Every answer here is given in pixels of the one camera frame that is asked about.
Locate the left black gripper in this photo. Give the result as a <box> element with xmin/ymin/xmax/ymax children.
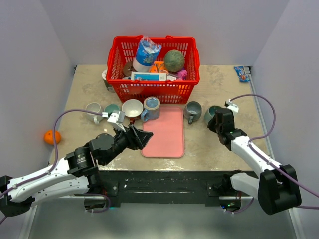
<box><xmin>102</xmin><ymin>122</ymin><xmax>153</xmax><ymax>165</ymax></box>

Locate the teal green mug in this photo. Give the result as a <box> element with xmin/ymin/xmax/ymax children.
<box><xmin>204</xmin><ymin>105</ymin><xmax>221</xmax><ymax>125</ymax></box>

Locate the dark red mug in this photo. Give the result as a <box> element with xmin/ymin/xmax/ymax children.
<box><xmin>122</xmin><ymin>99</ymin><xmax>144</xmax><ymax>125</ymax></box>

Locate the light blue tall mug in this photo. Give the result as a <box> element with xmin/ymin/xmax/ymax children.
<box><xmin>141</xmin><ymin>97</ymin><xmax>160</xmax><ymax>123</ymax></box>

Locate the grey blue mug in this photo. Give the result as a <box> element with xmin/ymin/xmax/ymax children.
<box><xmin>183</xmin><ymin>101</ymin><xmax>202</xmax><ymax>125</ymax></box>

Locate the small green mug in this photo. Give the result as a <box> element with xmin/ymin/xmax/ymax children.
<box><xmin>104</xmin><ymin>104</ymin><xmax>120</xmax><ymax>115</ymax></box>

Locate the white speckled mug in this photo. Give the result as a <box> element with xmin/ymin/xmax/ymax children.
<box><xmin>85</xmin><ymin>102</ymin><xmax>103</xmax><ymax>125</ymax></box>

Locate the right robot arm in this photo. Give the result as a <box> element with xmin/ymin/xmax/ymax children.
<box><xmin>207</xmin><ymin>108</ymin><xmax>302</xmax><ymax>215</ymax></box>

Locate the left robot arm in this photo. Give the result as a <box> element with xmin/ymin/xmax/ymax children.
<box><xmin>0</xmin><ymin>125</ymin><xmax>153</xmax><ymax>218</ymax></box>

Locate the pink plastic tray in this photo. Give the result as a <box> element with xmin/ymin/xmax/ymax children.
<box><xmin>141</xmin><ymin>106</ymin><xmax>184</xmax><ymax>158</ymax></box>

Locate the blue snack packet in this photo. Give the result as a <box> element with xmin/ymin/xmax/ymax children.
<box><xmin>234</xmin><ymin>66</ymin><xmax>250</xmax><ymax>82</ymax></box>

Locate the black labelled paper roll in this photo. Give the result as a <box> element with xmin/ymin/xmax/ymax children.
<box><xmin>102</xmin><ymin>69</ymin><xmax>116</xmax><ymax>93</ymax></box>

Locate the white blue flat box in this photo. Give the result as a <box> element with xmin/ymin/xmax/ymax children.
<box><xmin>131</xmin><ymin>72</ymin><xmax>167</xmax><ymax>81</ymax></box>

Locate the red plastic shopping basket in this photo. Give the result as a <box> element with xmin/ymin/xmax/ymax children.
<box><xmin>106</xmin><ymin>35</ymin><xmax>200</xmax><ymax>104</ymax></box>

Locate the pink small box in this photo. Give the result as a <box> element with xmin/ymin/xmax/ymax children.
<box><xmin>177</xmin><ymin>69</ymin><xmax>188</xmax><ymax>80</ymax></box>

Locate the orange package in basket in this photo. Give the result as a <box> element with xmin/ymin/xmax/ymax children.
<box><xmin>150</xmin><ymin>61</ymin><xmax>168</xmax><ymax>73</ymax></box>

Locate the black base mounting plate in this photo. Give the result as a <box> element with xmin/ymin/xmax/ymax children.
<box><xmin>84</xmin><ymin>171</ymin><xmax>245</xmax><ymax>210</ymax></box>

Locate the green netted melon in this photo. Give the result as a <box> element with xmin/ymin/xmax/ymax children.
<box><xmin>164</xmin><ymin>49</ymin><xmax>185</xmax><ymax>72</ymax></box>

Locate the blue white paper towel roll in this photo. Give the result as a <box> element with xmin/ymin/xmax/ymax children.
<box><xmin>133</xmin><ymin>37</ymin><xmax>162</xmax><ymax>72</ymax></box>

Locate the orange fruit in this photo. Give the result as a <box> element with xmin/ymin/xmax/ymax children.
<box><xmin>43</xmin><ymin>130</ymin><xmax>61</xmax><ymax>145</ymax></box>

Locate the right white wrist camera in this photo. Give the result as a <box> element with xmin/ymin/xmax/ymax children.
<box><xmin>224</xmin><ymin>99</ymin><xmax>239</xmax><ymax>116</ymax></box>

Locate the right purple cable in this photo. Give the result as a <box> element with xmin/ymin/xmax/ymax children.
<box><xmin>229</xmin><ymin>94</ymin><xmax>319</xmax><ymax>209</ymax></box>

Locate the purple cable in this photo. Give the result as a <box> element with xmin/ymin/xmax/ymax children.
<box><xmin>0</xmin><ymin>109</ymin><xmax>104</xmax><ymax>225</ymax></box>
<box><xmin>229</xmin><ymin>94</ymin><xmax>319</xmax><ymax>209</ymax></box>

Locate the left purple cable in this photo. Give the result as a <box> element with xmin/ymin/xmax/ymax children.
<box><xmin>0</xmin><ymin>109</ymin><xmax>104</xmax><ymax>225</ymax></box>

